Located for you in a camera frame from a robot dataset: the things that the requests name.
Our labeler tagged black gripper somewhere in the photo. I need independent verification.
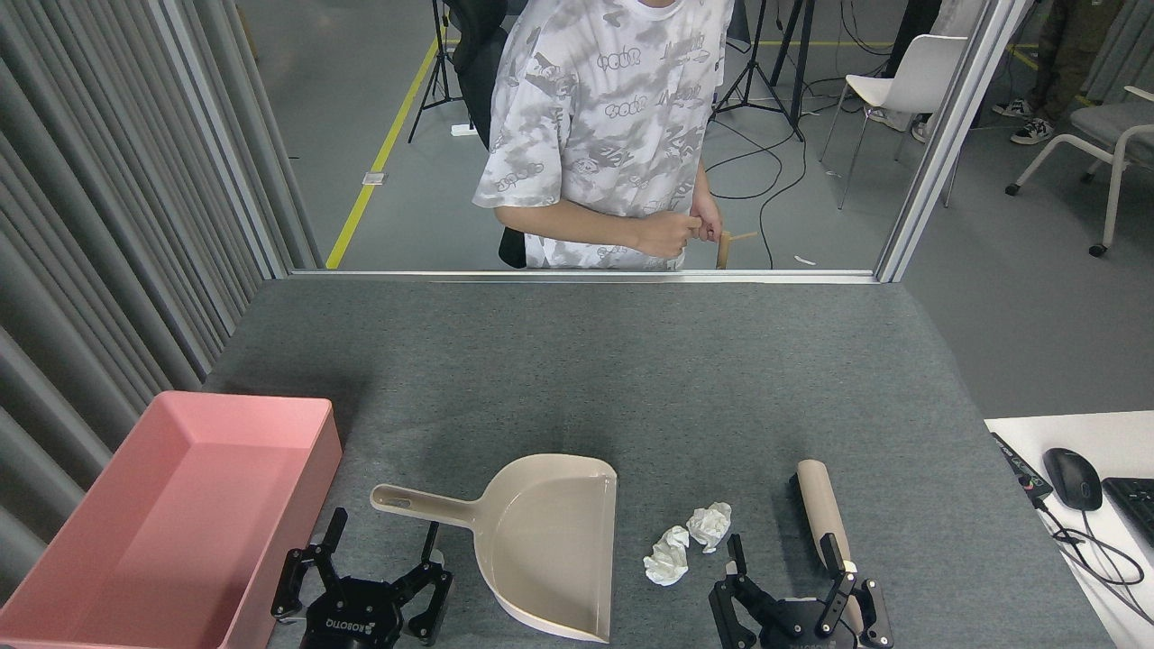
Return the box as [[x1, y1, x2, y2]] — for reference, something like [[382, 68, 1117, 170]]
[[272, 507, 454, 649], [710, 534, 893, 649]]

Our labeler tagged beige hand brush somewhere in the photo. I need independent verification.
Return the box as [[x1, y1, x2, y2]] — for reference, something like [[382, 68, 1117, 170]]
[[791, 459, 868, 636]]

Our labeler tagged white paper ball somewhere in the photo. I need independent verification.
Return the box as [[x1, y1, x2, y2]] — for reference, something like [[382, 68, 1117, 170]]
[[686, 502, 733, 553], [643, 526, 691, 587]]

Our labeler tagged beige plastic dustpan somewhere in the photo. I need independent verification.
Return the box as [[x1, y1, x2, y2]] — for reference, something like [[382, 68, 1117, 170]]
[[370, 453, 619, 644]]

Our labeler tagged wooden stick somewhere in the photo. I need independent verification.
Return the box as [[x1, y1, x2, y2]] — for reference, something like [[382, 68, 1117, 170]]
[[717, 230, 758, 270]]

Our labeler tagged pink plastic bin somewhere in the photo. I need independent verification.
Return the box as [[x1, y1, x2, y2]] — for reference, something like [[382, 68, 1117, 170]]
[[0, 390, 343, 649]]

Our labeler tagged person's right hand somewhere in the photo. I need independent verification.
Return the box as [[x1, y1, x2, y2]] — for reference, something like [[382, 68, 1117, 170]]
[[634, 211, 705, 261]]

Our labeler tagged person's left hand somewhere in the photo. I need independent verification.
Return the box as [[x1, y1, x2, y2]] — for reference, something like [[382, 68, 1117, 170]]
[[691, 193, 726, 243]]

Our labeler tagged black flat device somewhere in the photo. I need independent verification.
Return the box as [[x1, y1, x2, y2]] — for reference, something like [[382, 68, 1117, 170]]
[[990, 433, 1054, 506]]

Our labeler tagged black computer mouse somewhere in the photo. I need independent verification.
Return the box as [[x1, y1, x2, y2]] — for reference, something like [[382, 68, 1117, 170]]
[[1043, 448, 1104, 512]]

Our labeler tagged black keyboard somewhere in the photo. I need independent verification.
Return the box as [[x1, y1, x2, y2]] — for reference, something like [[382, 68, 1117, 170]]
[[1102, 477, 1154, 546]]

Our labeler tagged white side desk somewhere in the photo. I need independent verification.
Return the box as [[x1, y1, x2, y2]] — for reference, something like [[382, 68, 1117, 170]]
[[985, 412, 1154, 649]]

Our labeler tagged wide grey curtain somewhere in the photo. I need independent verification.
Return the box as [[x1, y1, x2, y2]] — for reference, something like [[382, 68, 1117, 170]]
[[0, 0, 321, 605]]

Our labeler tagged large black tripod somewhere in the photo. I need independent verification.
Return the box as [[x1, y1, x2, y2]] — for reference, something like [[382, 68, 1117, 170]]
[[712, 0, 817, 143]]

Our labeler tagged black office chair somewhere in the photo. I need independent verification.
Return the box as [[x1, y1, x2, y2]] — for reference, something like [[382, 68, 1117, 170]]
[[448, 0, 528, 270]]

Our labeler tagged white plastic chair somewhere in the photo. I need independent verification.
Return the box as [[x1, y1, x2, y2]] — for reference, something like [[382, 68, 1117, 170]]
[[819, 34, 970, 210]]

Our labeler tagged thin black tripod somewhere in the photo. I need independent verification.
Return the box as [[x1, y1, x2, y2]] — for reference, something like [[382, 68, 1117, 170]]
[[408, 0, 465, 143]]

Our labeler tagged person in white trousers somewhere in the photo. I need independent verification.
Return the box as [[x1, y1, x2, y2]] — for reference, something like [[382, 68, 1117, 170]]
[[865, 0, 993, 143]]

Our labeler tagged person in olive trousers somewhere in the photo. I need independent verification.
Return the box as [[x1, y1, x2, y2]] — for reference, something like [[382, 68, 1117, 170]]
[[992, 0, 1128, 145]]

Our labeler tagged narrow grey curtain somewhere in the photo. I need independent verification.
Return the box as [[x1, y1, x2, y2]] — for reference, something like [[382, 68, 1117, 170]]
[[1077, 0, 1154, 105]]

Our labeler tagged black desk cable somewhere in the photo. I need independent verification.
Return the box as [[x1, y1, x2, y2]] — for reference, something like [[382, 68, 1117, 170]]
[[1032, 496, 1154, 623]]

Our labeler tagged silver rail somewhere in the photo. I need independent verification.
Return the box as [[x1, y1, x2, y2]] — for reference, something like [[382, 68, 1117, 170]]
[[288, 269, 880, 285]]

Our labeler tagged black floor cable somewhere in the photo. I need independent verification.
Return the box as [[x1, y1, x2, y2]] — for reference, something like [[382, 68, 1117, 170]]
[[701, 117, 808, 270]]

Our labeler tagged silver post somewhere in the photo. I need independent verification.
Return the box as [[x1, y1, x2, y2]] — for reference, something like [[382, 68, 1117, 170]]
[[875, 0, 1033, 283]]

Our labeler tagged grey chair with white frame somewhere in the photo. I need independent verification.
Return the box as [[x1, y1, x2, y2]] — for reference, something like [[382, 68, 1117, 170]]
[[1005, 86, 1154, 258]]

